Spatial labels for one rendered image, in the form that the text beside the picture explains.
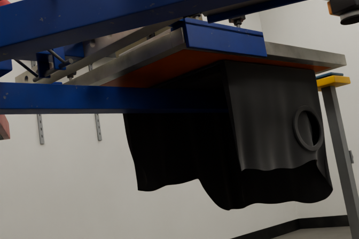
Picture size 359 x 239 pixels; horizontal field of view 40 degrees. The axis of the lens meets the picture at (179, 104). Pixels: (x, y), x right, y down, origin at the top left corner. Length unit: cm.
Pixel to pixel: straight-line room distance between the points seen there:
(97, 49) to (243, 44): 36
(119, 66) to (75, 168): 237
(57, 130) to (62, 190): 42
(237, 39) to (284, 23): 436
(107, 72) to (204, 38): 30
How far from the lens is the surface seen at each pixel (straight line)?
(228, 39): 121
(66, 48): 123
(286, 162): 146
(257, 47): 130
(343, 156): 193
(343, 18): 154
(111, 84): 140
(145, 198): 394
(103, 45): 119
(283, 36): 558
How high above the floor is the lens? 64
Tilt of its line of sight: 9 degrees up
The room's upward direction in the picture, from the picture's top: 9 degrees counter-clockwise
